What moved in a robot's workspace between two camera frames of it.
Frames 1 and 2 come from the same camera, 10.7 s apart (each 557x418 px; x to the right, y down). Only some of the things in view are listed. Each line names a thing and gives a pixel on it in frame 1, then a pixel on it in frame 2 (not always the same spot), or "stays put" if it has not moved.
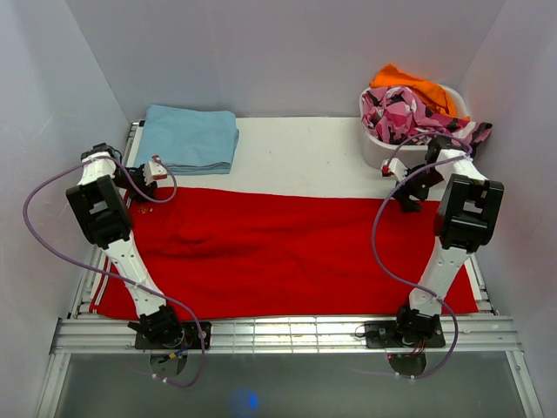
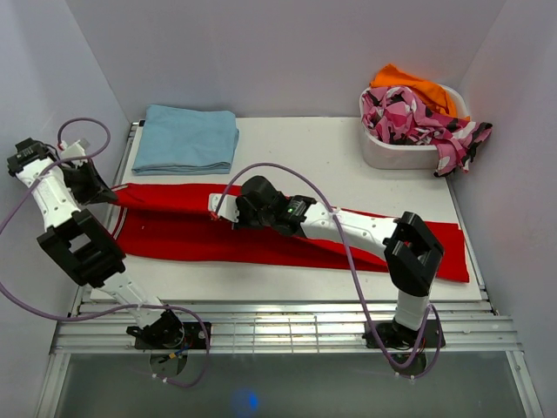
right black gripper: (406, 204) -> (241, 205)
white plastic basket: (377, 153) stays put
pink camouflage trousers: (391, 115) stays put
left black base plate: (191, 338) stays put
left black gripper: (149, 190) -> (97, 191)
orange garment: (439, 97) stays put
